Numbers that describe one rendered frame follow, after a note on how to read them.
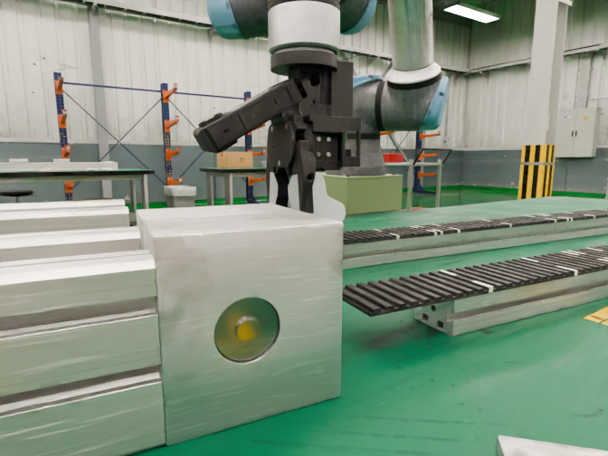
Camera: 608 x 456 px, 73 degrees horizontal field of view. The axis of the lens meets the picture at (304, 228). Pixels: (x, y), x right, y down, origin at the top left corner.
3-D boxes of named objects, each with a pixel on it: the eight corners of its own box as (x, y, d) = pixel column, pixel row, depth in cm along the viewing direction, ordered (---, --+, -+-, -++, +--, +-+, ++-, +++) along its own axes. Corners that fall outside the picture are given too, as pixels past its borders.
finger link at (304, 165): (321, 211, 40) (312, 122, 40) (307, 212, 40) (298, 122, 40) (300, 215, 44) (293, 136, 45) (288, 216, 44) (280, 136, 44)
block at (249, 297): (261, 318, 33) (260, 199, 31) (341, 397, 22) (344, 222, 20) (142, 338, 29) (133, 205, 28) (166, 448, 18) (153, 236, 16)
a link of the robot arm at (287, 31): (285, -5, 38) (255, 22, 45) (285, 48, 38) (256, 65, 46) (354, 8, 41) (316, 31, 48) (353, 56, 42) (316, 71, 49)
